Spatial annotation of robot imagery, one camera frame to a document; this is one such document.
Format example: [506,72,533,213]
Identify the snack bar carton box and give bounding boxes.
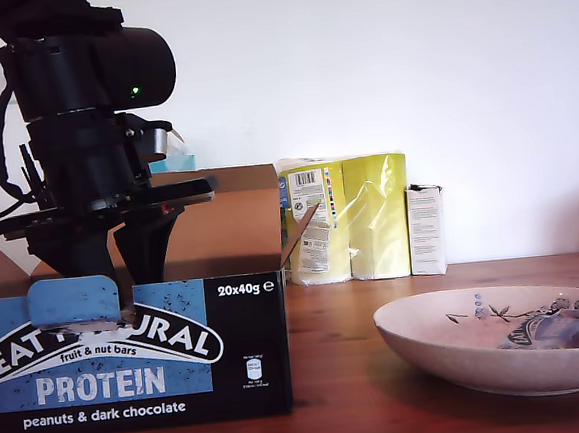
[0,159,337,433]

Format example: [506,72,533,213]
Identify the blue protein snack bar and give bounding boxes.
[493,298,579,357]

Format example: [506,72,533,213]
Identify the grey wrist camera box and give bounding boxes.
[114,108,176,166]

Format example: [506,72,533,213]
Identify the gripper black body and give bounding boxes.
[0,99,221,244]

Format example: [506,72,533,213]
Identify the tall white carton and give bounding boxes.
[403,181,451,279]

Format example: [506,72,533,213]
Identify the yellow wrapped paper towel pack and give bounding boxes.
[273,148,418,289]

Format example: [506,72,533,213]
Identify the teal tissue box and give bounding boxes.
[147,152,198,175]

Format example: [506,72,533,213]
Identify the white floral ceramic plate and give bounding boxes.
[370,279,579,410]

